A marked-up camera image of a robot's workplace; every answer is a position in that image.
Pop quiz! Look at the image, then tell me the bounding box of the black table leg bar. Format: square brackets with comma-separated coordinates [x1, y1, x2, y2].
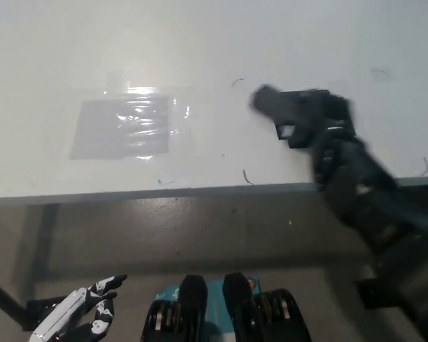
[0, 274, 29, 320]

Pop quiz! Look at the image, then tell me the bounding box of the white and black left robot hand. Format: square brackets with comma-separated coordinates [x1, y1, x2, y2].
[29, 274, 128, 342]

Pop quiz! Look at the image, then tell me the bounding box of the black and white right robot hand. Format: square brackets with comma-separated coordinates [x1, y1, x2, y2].
[270, 88, 357, 151]

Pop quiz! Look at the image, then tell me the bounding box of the clear plastic bag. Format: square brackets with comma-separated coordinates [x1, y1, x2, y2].
[69, 96, 170, 160]

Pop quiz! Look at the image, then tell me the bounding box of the dark grey whiteboard eraser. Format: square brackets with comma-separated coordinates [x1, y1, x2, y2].
[248, 84, 287, 124]

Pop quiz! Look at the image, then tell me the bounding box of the clear plastic film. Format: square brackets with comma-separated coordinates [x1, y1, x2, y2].
[56, 71, 197, 179]

